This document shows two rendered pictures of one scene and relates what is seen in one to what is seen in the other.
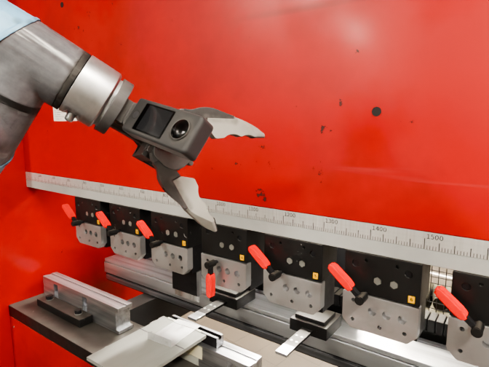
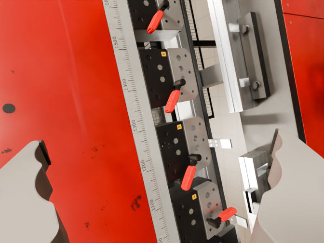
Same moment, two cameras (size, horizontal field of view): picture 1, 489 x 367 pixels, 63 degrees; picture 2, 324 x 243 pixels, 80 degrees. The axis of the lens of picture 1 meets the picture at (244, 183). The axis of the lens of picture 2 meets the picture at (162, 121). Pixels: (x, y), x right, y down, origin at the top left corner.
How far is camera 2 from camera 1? 0.45 m
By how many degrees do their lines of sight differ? 37
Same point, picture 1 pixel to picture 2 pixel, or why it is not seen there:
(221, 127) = (7, 231)
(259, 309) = not seen: hidden behind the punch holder
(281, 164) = (100, 194)
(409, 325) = (179, 53)
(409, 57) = not seen: outside the picture
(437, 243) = (119, 40)
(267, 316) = (207, 175)
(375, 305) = (178, 77)
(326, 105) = not seen: hidden behind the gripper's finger
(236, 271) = (206, 197)
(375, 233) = (129, 87)
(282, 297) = (204, 148)
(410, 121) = (12, 73)
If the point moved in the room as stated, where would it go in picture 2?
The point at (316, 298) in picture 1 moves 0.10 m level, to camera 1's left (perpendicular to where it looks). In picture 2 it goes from (193, 120) to (213, 149)
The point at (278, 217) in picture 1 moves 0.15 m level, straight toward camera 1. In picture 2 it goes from (149, 176) to (172, 148)
